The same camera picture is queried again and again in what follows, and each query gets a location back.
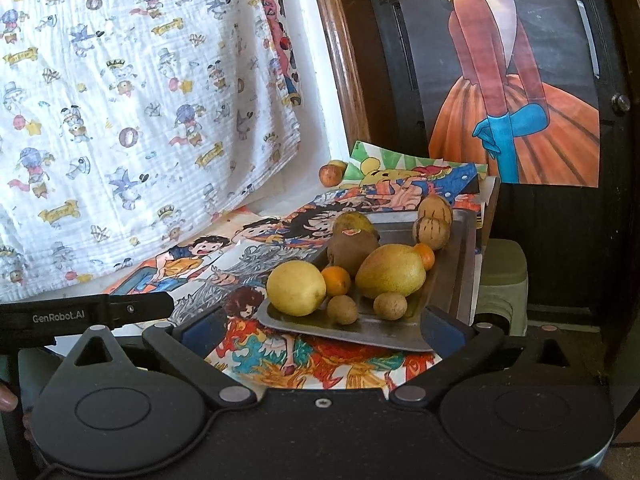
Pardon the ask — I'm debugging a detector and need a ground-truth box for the small brown round fruit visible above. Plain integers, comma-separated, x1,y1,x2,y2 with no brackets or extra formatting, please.
326,295,359,326

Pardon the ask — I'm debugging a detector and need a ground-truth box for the green plastic stool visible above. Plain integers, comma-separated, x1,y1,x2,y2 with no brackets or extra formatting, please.
474,238,528,336

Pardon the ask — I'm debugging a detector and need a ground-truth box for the metal baking tray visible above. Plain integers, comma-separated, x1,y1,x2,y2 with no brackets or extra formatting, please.
257,209,476,352

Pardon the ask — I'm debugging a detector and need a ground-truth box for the white cartoon print cloth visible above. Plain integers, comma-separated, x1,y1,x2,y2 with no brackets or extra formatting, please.
1,0,300,302

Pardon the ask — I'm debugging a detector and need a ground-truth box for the yellow apple behind red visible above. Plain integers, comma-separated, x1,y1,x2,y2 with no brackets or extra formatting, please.
329,159,347,171

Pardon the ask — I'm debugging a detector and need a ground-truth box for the orange mandarin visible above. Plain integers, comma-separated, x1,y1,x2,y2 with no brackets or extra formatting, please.
321,266,352,297
413,243,436,271

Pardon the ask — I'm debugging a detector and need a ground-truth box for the green yellow mango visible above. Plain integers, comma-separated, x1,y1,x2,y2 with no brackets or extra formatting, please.
355,244,426,299

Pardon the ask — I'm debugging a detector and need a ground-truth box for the brown wooden door frame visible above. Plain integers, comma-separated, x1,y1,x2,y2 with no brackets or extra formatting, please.
317,0,398,148

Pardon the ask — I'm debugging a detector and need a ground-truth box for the large brown kiwi fruit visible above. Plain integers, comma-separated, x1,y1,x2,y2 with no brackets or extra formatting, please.
326,230,378,278

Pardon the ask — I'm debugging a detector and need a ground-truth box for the yellow lemon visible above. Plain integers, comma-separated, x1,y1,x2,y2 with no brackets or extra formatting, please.
266,260,326,318

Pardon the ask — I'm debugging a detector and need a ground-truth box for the Winnie the Pooh drawing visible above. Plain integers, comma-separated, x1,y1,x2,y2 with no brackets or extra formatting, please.
341,141,487,188

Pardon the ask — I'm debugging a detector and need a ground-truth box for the person's hand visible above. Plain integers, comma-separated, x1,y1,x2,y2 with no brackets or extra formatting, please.
0,382,32,441

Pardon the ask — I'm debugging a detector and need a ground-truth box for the green yellow pear on tray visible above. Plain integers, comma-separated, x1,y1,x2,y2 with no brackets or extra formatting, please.
332,211,380,238

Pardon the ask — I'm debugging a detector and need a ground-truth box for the girl orange dress poster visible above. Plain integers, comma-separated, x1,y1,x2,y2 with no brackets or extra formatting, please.
398,0,600,188

